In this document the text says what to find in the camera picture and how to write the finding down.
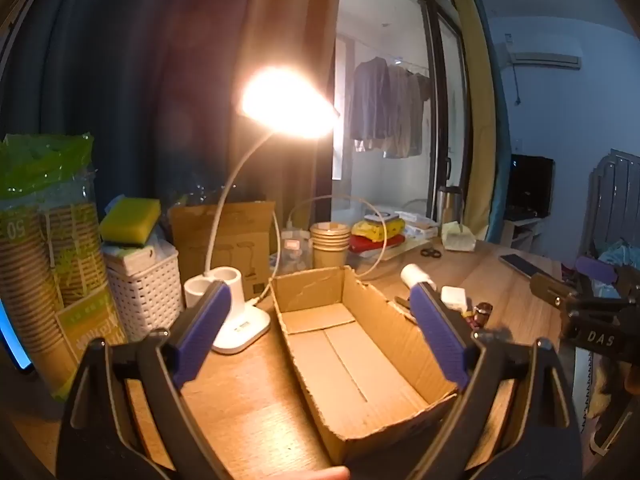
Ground white cylinder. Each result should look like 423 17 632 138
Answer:
400 263 436 289

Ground cardboard box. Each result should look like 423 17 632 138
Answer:
269 265 468 466

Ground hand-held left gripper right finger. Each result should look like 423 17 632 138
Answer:
409 281 583 480

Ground hanging blue shirt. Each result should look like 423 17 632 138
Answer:
348 57 392 142

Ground steel thermos flask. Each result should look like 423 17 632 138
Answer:
436 186 463 226

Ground teal curtain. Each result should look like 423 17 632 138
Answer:
475 0 514 247

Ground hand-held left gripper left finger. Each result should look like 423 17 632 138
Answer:
56 280 233 480

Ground paper cups pack green wrap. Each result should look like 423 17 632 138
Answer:
0 132 127 401

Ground person's left hand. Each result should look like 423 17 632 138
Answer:
277 466 351 480

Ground flat white box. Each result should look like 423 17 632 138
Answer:
400 210 441 241

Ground white charger adapter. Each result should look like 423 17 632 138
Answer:
440 286 469 312

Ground glowing computer monitor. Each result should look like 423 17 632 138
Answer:
0 296 37 377

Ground yellow packet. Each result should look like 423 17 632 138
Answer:
351 219 407 242

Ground white cable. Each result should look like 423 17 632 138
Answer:
250 194 388 307

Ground light blue cloth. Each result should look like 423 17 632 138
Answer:
594 239 640 303

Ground yellow curtain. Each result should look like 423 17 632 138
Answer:
445 0 501 241

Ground stack of brown paper cups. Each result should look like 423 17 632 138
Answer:
310 222 352 270

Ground dark blue curtain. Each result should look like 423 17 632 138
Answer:
0 0 246 206

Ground white woven plastic basket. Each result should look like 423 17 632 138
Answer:
102 246 181 343

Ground hanging beige clothes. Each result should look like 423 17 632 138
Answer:
384 62 432 158

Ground clear glass jar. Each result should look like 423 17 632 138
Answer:
280 230 313 273

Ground red gold can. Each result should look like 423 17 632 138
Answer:
471 302 495 331

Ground white television stand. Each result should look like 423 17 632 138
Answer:
500 212 543 252

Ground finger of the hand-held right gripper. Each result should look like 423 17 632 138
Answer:
529 272 581 307
574 255 622 283

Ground white desk lamp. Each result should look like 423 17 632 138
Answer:
184 66 341 356

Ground brown curtain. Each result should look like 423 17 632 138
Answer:
235 0 345 216

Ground black smartphone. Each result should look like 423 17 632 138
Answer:
499 253 551 278

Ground yellow green sponge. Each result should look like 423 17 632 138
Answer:
99 197 162 247

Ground pale yellow tissue pack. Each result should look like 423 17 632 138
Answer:
440 221 475 252

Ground black television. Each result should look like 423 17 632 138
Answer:
505 154 555 218

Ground cardboard lamp packaging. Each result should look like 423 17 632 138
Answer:
167 201 277 306

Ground white air conditioner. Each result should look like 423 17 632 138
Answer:
505 35 583 70

